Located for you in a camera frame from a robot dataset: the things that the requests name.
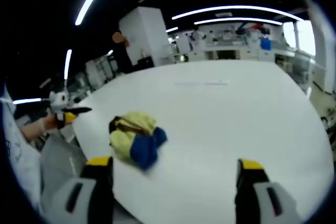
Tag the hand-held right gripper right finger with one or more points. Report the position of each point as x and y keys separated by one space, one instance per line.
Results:
x=245 y=182

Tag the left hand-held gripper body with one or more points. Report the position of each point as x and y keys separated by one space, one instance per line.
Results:
x=59 y=100

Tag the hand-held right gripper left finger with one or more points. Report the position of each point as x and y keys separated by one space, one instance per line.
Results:
x=103 y=182

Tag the yellow and blue garment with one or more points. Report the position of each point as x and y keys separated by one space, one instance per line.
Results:
x=136 y=140

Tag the person's left hand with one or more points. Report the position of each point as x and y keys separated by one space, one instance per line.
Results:
x=50 y=124

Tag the short ceiling light strip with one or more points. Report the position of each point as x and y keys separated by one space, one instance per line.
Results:
x=27 y=101
x=67 y=64
x=172 y=29

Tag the person's white shirt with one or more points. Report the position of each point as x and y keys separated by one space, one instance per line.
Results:
x=18 y=155

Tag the black monitor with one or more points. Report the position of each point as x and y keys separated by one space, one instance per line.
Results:
x=145 y=62

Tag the white square pillar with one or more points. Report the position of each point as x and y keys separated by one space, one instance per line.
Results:
x=147 y=35

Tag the white lab counter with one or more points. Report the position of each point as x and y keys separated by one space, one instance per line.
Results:
x=231 y=51

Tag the long ceiling light strip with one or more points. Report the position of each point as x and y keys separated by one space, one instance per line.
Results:
x=236 y=20
x=236 y=8

